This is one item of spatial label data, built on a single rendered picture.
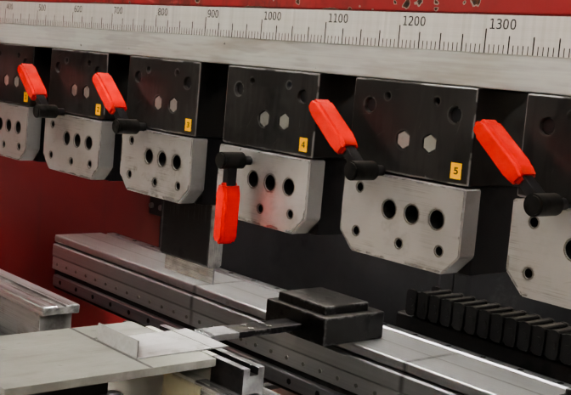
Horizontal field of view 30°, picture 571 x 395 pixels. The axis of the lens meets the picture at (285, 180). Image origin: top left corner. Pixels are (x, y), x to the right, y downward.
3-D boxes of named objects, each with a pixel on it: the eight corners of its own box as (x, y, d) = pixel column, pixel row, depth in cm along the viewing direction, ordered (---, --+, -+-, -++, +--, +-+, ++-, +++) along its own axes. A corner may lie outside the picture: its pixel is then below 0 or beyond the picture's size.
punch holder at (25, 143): (-20, 149, 163) (-15, 42, 161) (30, 150, 169) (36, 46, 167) (25, 162, 152) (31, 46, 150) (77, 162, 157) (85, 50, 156)
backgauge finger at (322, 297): (173, 335, 136) (176, 297, 136) (323, 317, 153) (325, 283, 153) (230, 361, 127) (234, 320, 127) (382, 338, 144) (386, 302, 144)
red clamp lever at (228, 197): (207, 242, 112) (215, 150, 111) (238, 240, 115) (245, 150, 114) (217, 245, 111) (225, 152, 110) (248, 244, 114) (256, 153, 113)
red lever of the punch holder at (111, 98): (92, 69, 130) (121, 126, 125) (121, 70, 133) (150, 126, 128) (86, 79, 131) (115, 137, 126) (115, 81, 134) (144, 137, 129)
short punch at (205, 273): (158, 268, 133) (164, 193, 132) (172, 267, 134) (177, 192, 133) (206, 285, 125) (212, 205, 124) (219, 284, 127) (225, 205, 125)
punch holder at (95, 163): (42, 166, 148) (48, 47, 146) (95, 166, 154) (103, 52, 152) (97, 182, 137) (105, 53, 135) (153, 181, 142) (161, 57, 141)
